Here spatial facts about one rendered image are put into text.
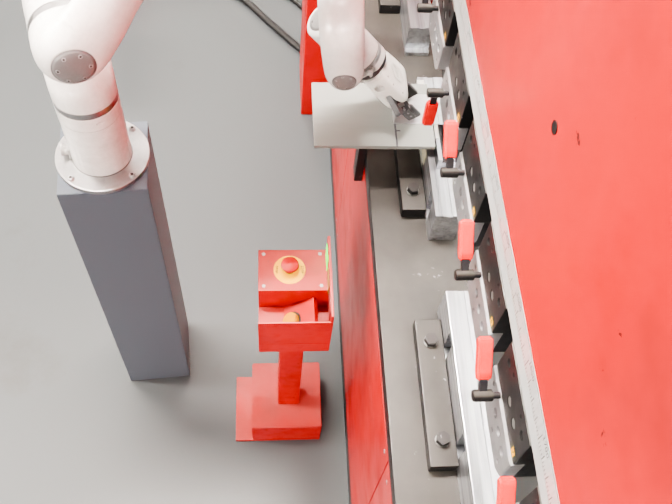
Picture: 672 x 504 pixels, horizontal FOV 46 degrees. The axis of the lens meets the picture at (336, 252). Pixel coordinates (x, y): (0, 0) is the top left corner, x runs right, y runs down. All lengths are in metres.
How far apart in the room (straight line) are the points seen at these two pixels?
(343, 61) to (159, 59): 1.85
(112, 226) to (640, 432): 1.25
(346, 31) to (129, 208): 0.59
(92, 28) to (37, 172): 1.70
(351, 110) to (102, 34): 0.63
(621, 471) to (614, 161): 0.30
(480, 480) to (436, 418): 0.16
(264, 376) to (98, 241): 0.78
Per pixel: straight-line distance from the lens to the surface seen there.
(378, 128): 1.74
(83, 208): 1.71
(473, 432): 1.47
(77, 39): 1.34
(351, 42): 1.48
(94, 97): 1.49
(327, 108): 1.77
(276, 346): 1.79
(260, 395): 2.36
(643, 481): 0.80
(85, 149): 1.60
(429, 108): 1.52
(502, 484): 1.09
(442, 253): 1.73
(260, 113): 3.07
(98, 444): 2.49
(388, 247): 1.72
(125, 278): 1.96
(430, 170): 1.73
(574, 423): 0.94
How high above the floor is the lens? 2.33
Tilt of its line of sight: 59 degrees down
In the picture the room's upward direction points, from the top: 8 degrees clockwise
